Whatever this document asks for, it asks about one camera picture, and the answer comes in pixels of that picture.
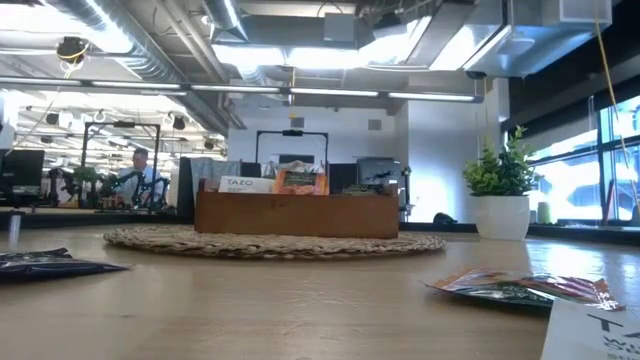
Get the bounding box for short silver metal post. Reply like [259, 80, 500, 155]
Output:
[6, 212, 24, 239]

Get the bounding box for green plant in white pot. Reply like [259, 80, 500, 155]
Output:
[462, 125, 545, 242]

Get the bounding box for dark blue tea packet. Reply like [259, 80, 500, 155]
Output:
[0, 246, 130, 282]
[341, 182, 387, 197]

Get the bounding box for black background robot arms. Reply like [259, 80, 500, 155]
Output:
[47, 167, 171, 211]

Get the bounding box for black metal rig frame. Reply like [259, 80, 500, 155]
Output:
[79, 121, 162, 211]
[254, 128, 330, 181]

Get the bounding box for grey office printer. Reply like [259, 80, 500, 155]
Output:
[356, 156, 405, 196]

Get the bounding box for silver round air duct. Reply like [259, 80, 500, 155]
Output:
[202, 0, 250, 42]

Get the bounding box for linear ceiling light strip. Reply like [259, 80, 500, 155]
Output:
[0, 75, 484, 104]

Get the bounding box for round woven straw placemat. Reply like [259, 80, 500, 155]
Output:
[102, 223, 448, 261]

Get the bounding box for black table frame rail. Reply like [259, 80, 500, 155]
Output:
[0, 209, 640, 247]

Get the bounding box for grey office partition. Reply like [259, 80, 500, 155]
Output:
[177, 156, 241, 219]

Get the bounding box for person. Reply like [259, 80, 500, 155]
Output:
[117, 147, 166, 207]

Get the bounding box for red peach tea packet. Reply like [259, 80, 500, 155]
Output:
[423, 266, 627, 314]
[272, 168, 331, 197]

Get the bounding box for grey ceiling junction box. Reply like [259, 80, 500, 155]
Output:
[322, 11, 358, 44]

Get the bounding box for green background plant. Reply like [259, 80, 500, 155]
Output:
[69, 164, 100, 207]

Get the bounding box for black computer monitor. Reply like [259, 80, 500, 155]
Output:
[0, 148, 46, 207]

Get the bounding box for brown wooden tea box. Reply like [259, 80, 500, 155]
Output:
[193, 178, 400, 240]

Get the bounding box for shiny rectangular metal duct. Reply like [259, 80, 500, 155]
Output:
[404, 0, 614, 79]

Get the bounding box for silver spiral air duct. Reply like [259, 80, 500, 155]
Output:
[44, 0, 231, 136]

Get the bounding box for white orange Tazo tea packet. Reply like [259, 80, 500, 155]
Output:
[539, 297, 640, 360]
[217, 175, 276, 195]

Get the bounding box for yellow hanging cable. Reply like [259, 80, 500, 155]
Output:
[592, 0, 640, 216]

